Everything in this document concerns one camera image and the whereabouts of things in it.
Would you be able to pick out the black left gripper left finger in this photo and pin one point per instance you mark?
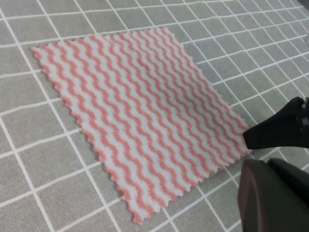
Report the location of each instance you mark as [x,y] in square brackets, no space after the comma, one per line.
[273,196]

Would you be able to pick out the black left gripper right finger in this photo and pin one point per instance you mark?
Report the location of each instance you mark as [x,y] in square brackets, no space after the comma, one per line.
[289,127]

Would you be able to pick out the pink white wavy striped towel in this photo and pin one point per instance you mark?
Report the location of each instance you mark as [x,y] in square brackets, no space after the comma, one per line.
[154,120]

